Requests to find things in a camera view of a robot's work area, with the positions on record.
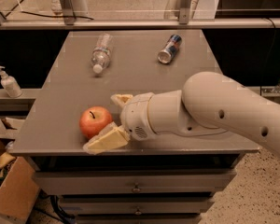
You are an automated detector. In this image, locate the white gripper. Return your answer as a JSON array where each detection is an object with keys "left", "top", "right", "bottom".
[{"left": 83, "top": 92, "right": 156, "bottom": 155}]

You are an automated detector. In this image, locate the red apple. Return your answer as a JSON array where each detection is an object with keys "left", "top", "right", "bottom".
[{"left": 79, "top": 106, "right": 113, "bottom": 139}]

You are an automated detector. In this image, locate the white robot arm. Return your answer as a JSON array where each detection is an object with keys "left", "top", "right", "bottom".
[{"left": 83, "top": 72, "right": 280, "bottom": 158}]

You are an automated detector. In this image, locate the redbull can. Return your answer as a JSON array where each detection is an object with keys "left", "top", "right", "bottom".
[{"left": 158, "top": 35, "right": 182, "bottom": 64}]

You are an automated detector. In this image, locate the clear plastic water bottle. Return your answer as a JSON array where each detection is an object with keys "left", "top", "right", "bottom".
[{"left": 91, "top": 33, "right": 113, "bottom": 74}]

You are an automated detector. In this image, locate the grey drawer cabinet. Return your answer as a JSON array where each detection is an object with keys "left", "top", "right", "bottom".
[{"left": 11, "top": 30, "right": 259, "bottom": 224}]

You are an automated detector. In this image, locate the middle drawer with knob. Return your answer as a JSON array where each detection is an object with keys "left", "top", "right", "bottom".
[{"left": 60, "top": 195, "right": 214, "bottom": 215}]

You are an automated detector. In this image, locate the drawer with knob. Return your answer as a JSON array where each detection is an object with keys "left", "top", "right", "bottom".
[
  {"left": 60, "top": 195, "right": 214, "bottom": 215},
  {"left": 33, "top": 169, "right": 236, "bottom": 195}
]

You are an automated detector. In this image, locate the top drawer with knob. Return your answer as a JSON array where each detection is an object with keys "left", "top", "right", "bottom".
[{"left": 33, "top": 169, "right": 236, "bottom": 195}]

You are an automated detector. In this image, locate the white pump dispenser bottle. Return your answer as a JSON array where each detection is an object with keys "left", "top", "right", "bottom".
[{"left": 0, "top": 65, "right": 22, "bottom": 98}]

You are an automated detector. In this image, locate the cardboard box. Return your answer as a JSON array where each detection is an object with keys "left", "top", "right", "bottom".
[{"left": 0, "top": 117, "right": 41, "bottom": 224}]

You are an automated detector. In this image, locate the black cable on ledge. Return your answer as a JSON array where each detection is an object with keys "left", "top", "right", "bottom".
[{"left": 21, "top": 10, "right": 95, "bottom": 21}]

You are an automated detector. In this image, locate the metal bracket post left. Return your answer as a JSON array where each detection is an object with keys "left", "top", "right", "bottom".
[{"left": 60, "top": 0, "right": 76, "bottom": 25}]

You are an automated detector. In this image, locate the metal bracket post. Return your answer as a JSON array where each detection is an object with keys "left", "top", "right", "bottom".
[
  {"left": 60, "top": 0, "right": 76, "bottom": 25},
  {"left": 178, "top": 0, "right": 191, "bottom": 24}
]

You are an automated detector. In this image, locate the metal bracket post right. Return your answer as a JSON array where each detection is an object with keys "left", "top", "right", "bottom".
[{"left": 178, "top": 0, "right": 191, "bottom": 24}]

